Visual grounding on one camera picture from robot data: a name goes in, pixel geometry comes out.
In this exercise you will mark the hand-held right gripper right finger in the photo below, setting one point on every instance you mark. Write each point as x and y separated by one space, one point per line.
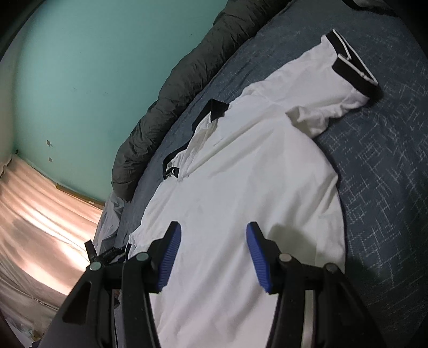
259 261

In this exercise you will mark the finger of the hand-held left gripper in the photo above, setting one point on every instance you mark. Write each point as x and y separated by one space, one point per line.
100 257

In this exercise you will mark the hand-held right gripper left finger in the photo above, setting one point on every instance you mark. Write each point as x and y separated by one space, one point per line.
170 254

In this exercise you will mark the white shirt with black trim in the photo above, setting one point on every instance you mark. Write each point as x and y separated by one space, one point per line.
250 167

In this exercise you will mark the pile of folded clothes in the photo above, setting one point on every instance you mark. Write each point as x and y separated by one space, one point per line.
371 4

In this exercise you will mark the blue bed cover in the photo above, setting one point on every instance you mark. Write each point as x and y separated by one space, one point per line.
384 167

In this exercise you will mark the grey rolled duvet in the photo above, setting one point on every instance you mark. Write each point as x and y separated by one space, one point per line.
187 80

